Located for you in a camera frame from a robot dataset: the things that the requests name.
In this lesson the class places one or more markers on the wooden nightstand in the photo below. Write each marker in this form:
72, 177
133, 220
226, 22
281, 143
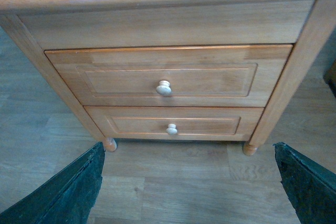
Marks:
36, 26

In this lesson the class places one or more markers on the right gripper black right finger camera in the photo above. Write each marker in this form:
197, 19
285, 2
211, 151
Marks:
309, 186

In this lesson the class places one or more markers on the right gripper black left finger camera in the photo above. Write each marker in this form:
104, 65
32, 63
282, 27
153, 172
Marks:
65, 198

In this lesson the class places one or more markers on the wooden drawer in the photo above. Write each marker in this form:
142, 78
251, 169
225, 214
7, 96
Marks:
159, 123
242, 76

